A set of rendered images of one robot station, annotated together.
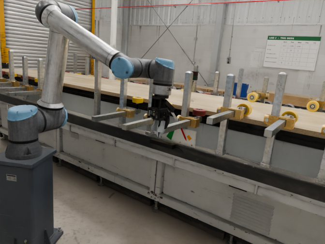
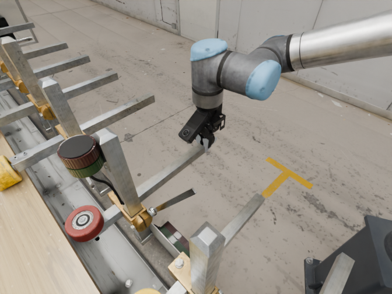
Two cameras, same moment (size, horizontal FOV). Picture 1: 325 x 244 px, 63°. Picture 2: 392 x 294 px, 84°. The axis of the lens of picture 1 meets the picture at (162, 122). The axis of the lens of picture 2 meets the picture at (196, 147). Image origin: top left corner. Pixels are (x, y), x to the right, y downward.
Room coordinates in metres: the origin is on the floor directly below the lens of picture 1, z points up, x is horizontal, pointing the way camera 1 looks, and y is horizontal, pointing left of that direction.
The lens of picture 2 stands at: (1.81, 0.09, 1.39)
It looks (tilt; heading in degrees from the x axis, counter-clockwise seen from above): 45 degrees down; 191
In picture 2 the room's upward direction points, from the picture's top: straight up
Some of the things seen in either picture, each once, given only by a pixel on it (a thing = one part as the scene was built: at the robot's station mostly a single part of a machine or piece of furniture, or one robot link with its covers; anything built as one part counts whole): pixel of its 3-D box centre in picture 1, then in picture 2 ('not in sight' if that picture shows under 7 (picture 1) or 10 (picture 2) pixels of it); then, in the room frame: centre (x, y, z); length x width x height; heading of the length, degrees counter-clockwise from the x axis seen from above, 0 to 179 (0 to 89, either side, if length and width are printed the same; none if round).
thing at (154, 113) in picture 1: (159, 107); (208, 116); (1.25, 0.02, 0.97); 0.09 x 0.08 x 0.12; 146
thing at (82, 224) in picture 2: (198, 117); (90, 229); (1.62, -0.22, 0.85); 0.08 x 0.08 x 0.11
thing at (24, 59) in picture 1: (25, 82); not in sight; (2.52, 1.33, 0.87); 0.04 x 0.04 x 0.48; 57
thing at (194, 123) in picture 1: (187, 120); (129, 209); (1.55, -0.15, 0.85); 0.14 x 0.06 x 0.05; 57
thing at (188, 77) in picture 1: (185, 112); (130, 203); (1.56, -0.13, 0.90); 0.04 x 0.04 x 0.48; 57
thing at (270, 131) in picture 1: (280, 123); (56, 97); (1.22, -0.55, 0.95); 0.50 x 0.04 x 0.04; 147
